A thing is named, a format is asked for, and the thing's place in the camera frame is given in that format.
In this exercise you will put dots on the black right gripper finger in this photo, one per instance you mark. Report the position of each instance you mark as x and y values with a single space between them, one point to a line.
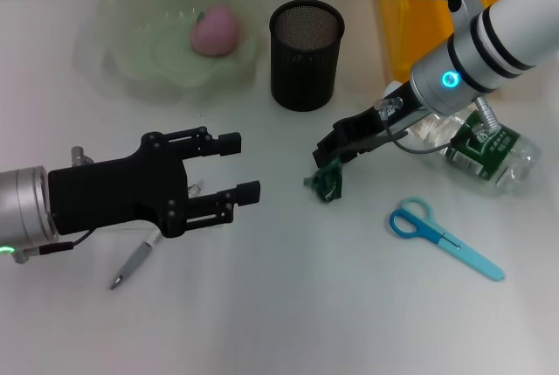
329 147
371 144

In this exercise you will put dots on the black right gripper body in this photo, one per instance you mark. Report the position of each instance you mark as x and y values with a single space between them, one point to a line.
371 123

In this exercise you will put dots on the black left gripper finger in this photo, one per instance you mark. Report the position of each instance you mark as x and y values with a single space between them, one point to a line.
209 143
209 209

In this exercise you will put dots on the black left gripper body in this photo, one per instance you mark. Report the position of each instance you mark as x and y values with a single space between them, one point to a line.
113 191

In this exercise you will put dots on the green plastic wrapper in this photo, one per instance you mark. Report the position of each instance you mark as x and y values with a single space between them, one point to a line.
327 182

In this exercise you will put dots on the pink toy peach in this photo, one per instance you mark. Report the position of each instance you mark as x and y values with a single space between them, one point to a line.
216 32

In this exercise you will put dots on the clear green-label water bottle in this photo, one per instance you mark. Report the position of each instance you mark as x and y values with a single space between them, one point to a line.
493 161

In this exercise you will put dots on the grey ballpoint pen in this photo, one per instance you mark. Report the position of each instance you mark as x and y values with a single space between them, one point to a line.
131 263

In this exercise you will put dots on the black mesh pen holder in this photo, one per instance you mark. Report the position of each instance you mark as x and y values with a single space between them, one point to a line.
303 73

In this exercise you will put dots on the blue scissors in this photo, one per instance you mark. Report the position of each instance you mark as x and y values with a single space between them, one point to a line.
412 220

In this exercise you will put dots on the green translucent fruit bowl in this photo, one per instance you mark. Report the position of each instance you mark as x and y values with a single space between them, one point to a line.
144 47

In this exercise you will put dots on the yellow plastic bin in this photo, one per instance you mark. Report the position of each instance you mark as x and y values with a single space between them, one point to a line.
406 29

